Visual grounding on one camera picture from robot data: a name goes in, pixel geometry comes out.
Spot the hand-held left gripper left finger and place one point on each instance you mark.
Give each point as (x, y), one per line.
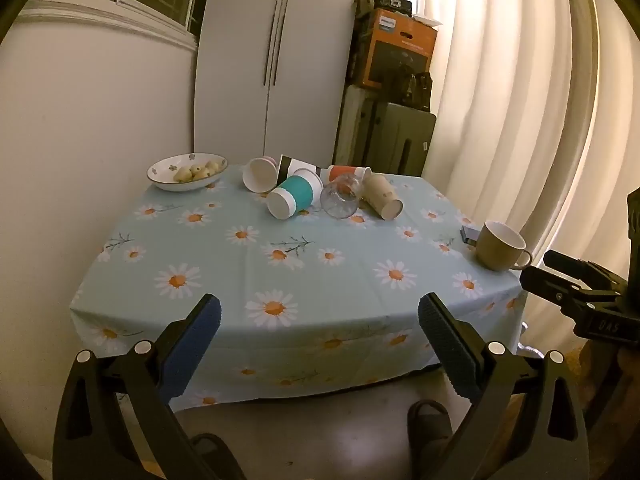
(192, 345)

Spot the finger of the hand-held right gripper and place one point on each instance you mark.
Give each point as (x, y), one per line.
(550, 287)
(580, 270)

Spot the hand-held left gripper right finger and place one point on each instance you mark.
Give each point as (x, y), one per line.
(447, 345)

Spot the beige paper cup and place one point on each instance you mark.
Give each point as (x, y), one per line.
(381, 194)

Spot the clear glass cup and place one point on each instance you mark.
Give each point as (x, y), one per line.
(340, 204)

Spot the white pink paper cup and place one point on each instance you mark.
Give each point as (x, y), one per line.
(260, 176)

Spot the teal white paper cup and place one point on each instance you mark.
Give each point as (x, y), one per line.
(300, 190)

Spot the orange white paper cup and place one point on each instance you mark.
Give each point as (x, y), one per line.
(345, 170)

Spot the black striped paper cup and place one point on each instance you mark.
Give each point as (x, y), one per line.
(294, 164)

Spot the beige ceramic mug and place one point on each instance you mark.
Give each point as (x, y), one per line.
(497, 254)

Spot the dark slipper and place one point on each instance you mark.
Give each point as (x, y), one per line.
(427, 432)
(212, 455)

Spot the small dark flat box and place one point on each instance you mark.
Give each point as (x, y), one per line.
(470, 236)

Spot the blue daisy print tablecloth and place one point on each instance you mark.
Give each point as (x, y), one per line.
(300, 280)

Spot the white flower print bowl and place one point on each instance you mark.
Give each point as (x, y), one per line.
(162, 179)

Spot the cream curtain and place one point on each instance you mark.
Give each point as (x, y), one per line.
(515, 110)

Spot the pile of pale food pieces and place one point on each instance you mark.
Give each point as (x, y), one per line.
(196, 172)

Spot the dark green suitcase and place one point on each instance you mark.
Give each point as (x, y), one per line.
(385, 135)

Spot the white wardrobe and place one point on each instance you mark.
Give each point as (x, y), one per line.
(235, 70)

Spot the orange black cardboard box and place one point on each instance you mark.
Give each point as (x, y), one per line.
(395, 50)

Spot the black bag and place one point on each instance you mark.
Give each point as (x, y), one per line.
(392, 2)

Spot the white window frame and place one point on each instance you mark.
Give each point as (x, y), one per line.
(150, 25)

